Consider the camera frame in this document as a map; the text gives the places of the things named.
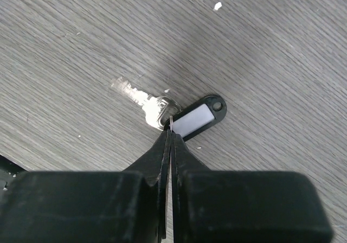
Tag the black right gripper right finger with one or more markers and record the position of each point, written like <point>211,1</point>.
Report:
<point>243,206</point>

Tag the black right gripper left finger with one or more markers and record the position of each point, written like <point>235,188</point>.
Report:
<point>91,206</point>

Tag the black key tag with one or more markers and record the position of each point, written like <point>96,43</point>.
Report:
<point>198,117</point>

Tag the silver key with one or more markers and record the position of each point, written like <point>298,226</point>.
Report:
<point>157,110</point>

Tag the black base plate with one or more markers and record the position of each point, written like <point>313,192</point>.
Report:
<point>8,171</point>

